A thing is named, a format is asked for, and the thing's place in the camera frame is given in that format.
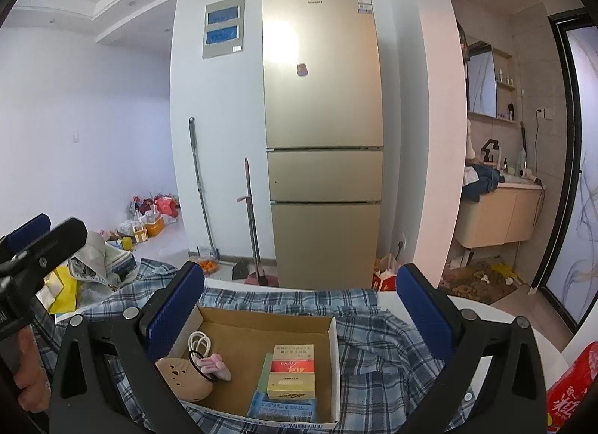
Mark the brown bathroom rug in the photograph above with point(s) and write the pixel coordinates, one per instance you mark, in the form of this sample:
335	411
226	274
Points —
481	282

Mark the cardboard box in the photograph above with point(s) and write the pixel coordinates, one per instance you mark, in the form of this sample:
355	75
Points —
261	326

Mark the blue clothes pile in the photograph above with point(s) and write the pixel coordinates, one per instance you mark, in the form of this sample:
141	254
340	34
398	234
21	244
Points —
483	182

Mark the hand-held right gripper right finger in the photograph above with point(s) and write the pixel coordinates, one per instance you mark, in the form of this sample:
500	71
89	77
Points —
425	317

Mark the yellow bag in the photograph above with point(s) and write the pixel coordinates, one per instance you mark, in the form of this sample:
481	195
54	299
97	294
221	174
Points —
63	291

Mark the grey mop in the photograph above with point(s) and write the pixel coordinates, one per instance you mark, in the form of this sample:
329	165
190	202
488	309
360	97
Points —
198	172

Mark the patterned glass door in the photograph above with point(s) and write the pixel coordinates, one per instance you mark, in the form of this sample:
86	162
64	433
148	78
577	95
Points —
584	182

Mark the pile of bags on floor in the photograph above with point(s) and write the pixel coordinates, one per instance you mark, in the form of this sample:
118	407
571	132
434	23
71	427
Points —
145	227

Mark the grey wall panel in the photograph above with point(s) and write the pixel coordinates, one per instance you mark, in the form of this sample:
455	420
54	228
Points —
223	25

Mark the pink fridge magnet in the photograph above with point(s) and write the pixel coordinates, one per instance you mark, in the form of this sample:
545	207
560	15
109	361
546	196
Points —
302	70

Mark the white hair dryer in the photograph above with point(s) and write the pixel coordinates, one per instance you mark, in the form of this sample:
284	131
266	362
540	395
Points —
528	173

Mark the dark dustpan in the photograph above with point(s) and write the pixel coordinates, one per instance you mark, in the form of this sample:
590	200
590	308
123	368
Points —
254	275

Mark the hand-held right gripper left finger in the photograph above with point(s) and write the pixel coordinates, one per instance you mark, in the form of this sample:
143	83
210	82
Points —
173	317

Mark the crumpled grey bag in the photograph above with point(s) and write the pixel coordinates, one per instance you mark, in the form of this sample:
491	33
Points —
96	256

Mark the oranges in bag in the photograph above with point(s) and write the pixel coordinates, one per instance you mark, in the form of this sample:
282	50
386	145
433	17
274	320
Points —
209	266

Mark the light blue packet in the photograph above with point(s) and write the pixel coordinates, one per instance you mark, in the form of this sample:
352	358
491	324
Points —
282	408

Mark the red plastic bag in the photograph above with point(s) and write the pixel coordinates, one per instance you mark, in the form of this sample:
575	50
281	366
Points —
166	206

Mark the white wall socket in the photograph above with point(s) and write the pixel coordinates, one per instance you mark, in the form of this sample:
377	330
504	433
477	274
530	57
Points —
402	244

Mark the gold refrigerator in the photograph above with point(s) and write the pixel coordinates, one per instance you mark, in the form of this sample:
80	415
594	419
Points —
322	158

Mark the red and white bag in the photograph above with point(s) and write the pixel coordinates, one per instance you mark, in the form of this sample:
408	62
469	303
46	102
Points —
385	275

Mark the person's left hand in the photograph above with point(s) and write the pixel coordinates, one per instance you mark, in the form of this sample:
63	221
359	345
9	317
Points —
30	387

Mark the dark red broom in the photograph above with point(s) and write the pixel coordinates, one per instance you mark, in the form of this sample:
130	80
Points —
251	219

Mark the red printed packet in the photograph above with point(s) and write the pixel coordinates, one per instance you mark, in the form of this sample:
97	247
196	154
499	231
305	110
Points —
574	392

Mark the blue plaid blanket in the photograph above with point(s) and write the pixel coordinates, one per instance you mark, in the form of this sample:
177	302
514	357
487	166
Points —
373	350

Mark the beige vanity cabinet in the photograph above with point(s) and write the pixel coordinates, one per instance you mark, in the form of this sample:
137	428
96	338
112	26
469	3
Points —
495	217

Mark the bathroom wall outlet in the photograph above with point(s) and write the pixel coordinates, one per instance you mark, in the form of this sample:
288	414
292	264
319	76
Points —
544	113

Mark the bathroom mirror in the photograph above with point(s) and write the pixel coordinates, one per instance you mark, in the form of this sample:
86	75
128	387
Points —
481	81

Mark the black faucet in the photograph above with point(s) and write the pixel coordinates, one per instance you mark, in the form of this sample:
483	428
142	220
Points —
489	147

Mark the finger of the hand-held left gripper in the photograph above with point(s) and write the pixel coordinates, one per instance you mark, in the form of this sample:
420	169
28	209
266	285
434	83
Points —
65	235
29	232

